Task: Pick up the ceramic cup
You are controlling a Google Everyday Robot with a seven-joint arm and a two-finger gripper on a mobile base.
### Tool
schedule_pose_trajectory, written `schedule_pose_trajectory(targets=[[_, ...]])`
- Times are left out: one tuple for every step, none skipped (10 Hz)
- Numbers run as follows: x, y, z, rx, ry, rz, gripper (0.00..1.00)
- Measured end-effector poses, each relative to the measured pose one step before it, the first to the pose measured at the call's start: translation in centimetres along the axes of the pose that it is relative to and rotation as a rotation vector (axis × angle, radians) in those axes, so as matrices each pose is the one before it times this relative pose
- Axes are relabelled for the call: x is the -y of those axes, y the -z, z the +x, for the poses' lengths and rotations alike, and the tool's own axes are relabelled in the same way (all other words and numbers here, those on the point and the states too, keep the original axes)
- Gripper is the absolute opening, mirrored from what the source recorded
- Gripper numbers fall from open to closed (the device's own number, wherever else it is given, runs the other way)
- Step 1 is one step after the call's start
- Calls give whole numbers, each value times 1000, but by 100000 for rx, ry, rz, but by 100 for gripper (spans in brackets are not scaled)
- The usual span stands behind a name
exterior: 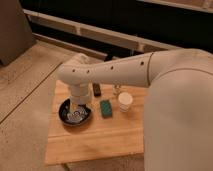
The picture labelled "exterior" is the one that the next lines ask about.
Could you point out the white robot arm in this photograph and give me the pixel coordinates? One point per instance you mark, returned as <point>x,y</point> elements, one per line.
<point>178,109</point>

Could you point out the wooden table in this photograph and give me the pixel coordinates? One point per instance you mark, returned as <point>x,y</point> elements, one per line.
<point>118,135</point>

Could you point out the grey cabinet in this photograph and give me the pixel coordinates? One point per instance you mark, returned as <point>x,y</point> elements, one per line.
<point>16,36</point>

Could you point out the black patterned bowl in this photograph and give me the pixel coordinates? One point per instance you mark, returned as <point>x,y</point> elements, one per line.
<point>73,117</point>

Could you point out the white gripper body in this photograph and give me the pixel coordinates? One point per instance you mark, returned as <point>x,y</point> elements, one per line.
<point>80,94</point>

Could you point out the black rectangular block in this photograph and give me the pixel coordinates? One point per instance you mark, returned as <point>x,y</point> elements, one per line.
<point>96,90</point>

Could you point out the green sponge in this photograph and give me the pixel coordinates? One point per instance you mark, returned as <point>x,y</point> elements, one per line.
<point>106,109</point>

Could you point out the clear glass bottle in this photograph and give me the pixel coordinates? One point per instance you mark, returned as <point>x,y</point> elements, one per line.
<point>116,90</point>

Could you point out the white ceramic cup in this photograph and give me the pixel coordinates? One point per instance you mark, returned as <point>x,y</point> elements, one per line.
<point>125,101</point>

